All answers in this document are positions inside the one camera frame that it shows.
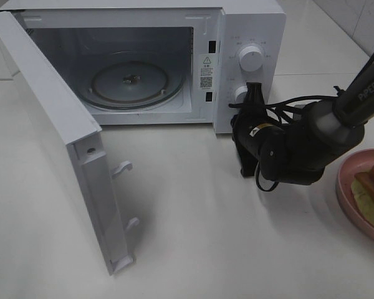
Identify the toast sandwich with lettuce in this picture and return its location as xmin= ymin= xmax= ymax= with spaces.
xmin=351 ymin=165 xmax=374 ymax=227

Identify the white upper power knob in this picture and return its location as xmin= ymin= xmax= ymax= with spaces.
xmin=238 ymin=45 xmax=264 ymax=72

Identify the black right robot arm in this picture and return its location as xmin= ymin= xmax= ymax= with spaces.
xmin=231 ymin=53 xmax=374 ymax=191

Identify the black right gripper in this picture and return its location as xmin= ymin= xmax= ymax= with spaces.
xmin=230 ymin=82 xmax=289 ymax=178

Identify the white microwave door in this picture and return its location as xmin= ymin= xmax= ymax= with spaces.
xmin=0 ymin=12 xmax=138 ymax=275

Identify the black camera cable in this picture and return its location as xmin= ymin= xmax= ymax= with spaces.
xmin=229 ymin=40 xmax=374 ymax=191

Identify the pink round plate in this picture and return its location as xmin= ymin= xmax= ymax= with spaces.
xmin=335 ymin=148 xmax=374 ymax=241

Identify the glass microwave turntable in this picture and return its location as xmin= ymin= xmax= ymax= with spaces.
xmin=75 ymin=51 xmax=190 ymax=110

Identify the white microwave oven body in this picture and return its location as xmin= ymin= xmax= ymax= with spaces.
xmin=0 ymin=1 xmax=286 ymax=134

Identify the white lower timer knob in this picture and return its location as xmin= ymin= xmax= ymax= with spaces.
xmin=234 ymin=86 xmax=247 ymax=103

